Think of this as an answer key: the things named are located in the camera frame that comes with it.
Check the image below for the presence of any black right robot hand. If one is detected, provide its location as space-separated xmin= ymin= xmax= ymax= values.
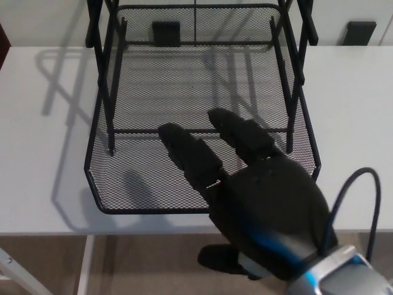
xmin=157 ymin=108 xmax=340 ymax=282

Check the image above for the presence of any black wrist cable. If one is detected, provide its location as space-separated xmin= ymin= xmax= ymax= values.
xmin=321 ymin=167 xmax=383 ymax=261

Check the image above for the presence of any dark brown furniture panel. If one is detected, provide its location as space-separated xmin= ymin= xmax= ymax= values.
xmin=0 ymin=23 xmax=7 ymax=71

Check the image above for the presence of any black wall bracket left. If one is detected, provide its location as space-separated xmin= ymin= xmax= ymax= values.
xmin=152 ymin=20 xmax=182 ymax=47

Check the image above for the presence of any black mesh file tray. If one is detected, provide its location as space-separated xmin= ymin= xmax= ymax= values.
xmin=83 ymin=3 xmax=322 ymax=215

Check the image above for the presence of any white desk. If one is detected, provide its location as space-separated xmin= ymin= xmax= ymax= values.
xmin=0 ymin=45 xmax=393 ymax=295

